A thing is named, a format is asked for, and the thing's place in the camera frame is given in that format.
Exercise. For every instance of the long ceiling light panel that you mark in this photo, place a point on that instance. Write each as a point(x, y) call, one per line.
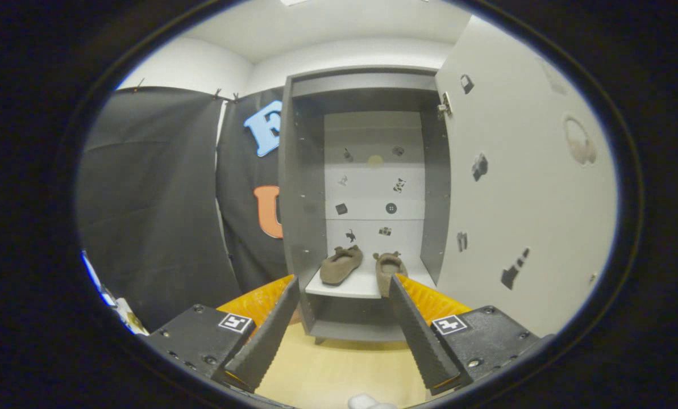
point(293, 1)

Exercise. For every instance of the black backdrop cloth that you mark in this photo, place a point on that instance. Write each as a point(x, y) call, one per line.
point(145, 227)

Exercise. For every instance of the metal door hinge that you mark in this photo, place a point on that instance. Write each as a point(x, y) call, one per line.
point(445, 106)

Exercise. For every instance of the grey shoe cabinet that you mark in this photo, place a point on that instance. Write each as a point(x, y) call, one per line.
point(302, 199)

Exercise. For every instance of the brown fuzzy slipper shoe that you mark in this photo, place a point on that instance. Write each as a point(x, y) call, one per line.
point(387, 270)
point(341, 267)

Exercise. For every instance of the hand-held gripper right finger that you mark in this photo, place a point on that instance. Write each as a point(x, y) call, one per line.
point(424, 341)

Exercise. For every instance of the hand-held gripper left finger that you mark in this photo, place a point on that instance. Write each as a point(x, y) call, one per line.
point(267, 341)

